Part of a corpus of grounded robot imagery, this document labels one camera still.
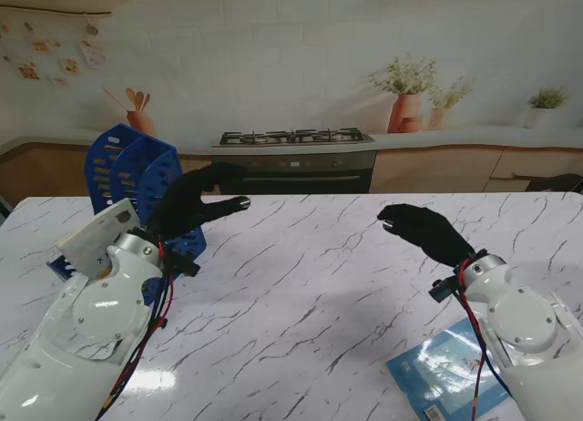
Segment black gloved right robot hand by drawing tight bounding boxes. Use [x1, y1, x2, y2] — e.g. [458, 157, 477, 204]
[376, 203, 476, 268]

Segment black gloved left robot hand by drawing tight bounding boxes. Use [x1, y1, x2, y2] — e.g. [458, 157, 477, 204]
[146, 161, 252, 242]

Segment yellow and white book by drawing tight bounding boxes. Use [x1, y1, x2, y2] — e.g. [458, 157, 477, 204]
[55, 198, 140, 279]

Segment light blue book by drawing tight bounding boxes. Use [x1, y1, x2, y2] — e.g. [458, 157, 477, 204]
[385, 317, 516, 421]

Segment blue perforated plastic file rack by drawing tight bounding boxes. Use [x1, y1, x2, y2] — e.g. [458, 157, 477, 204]
[46, 123, 209, 306]

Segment plant in pale pink vase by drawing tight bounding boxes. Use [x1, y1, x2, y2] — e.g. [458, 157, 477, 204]
[427, 77, 477, 130]

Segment plant in terracotta vase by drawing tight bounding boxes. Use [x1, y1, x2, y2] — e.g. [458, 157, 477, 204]
[369, 54, 438, 134]

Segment gas stove hob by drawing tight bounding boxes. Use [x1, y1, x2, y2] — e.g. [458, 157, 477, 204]
[210, 128, 377, 149]

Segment dark built-in oven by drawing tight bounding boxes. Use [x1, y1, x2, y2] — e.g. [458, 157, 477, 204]
[211, 150, 378, 195]

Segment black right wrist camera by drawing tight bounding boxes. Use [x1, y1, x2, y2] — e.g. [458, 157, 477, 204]
[429, 278, 457, 303]

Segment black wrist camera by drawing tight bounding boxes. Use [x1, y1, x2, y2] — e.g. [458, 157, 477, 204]
[429, 278, 457, 303]
[170, 252, 201, 277]

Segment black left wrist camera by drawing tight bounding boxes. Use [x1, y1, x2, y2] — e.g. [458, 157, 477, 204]
[170, 252, 201, 277]

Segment left arm red black cables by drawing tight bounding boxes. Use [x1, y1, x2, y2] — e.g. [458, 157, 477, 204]
[93, 241, 201, 421]

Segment arm red black cables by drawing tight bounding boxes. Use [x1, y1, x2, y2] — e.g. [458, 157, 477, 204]
[93, 241, 201, 421]
[453, 256, 516, 421]

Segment right arm red black cables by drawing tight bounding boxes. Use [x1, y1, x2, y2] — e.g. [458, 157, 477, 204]
[453, 256, 516, 421]

